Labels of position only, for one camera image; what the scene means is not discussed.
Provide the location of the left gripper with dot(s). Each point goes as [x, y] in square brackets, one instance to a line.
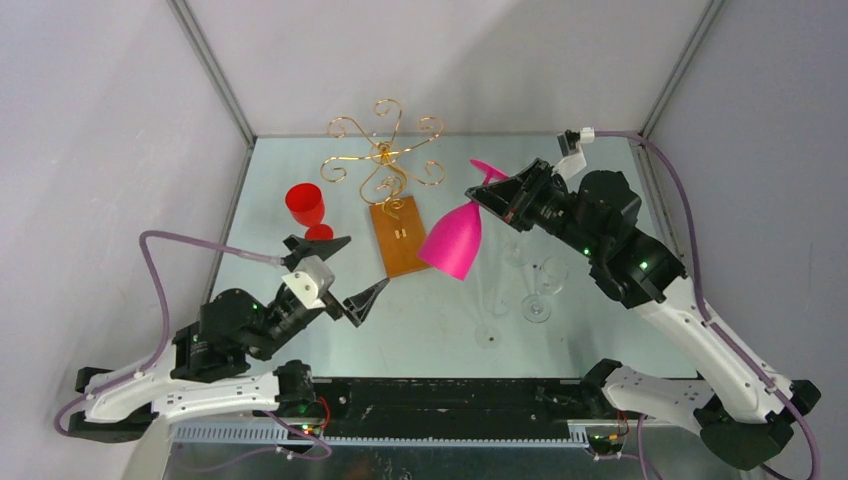
[358, 304]

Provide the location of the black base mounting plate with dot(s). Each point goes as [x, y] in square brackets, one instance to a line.
[461, 409]

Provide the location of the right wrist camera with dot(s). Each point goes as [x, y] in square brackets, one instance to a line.
[571, 145]

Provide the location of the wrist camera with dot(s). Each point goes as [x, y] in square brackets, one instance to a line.
[571, 145]
[310, 280]

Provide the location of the pink wine glass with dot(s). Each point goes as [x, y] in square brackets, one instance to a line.
[454, 242]

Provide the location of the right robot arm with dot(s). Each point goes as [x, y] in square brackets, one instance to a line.
[743, 412]

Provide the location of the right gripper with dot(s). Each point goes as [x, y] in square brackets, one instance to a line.
[512, 199]

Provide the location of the red wine glass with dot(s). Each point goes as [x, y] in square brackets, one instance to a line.
[306, 205]

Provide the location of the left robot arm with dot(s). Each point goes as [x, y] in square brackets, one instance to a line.
[203, 369]

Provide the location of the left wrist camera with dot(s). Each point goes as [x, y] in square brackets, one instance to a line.
[310, 280]

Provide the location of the clear wine glass upright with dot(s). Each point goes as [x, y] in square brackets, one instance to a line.
[549, 279]

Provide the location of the gold rack wooden base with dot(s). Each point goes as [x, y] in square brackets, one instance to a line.
[395, 217]

